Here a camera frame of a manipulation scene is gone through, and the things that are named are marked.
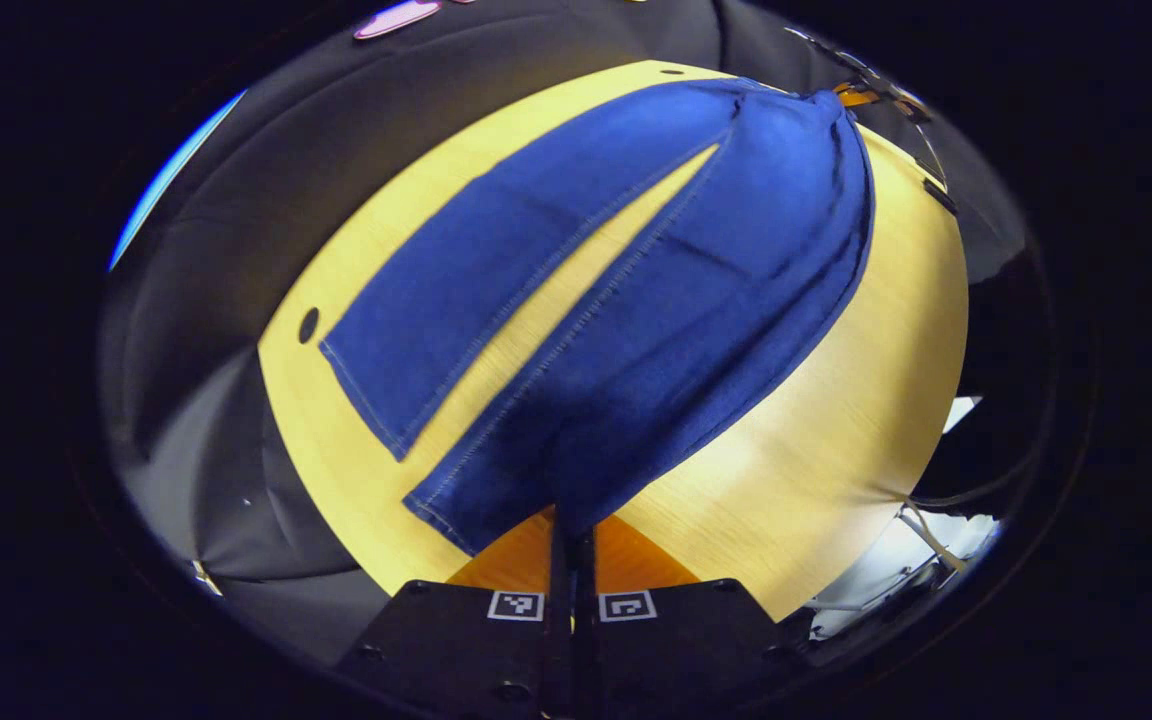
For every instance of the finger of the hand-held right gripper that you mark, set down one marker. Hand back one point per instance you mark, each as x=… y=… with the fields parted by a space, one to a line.
x=856 y=95

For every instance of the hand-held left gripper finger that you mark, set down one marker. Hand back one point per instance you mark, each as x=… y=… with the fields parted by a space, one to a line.
x=560 y=640
x=584 y=640

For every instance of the blue jeans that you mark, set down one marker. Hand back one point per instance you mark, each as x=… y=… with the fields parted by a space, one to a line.
x=656 y=300

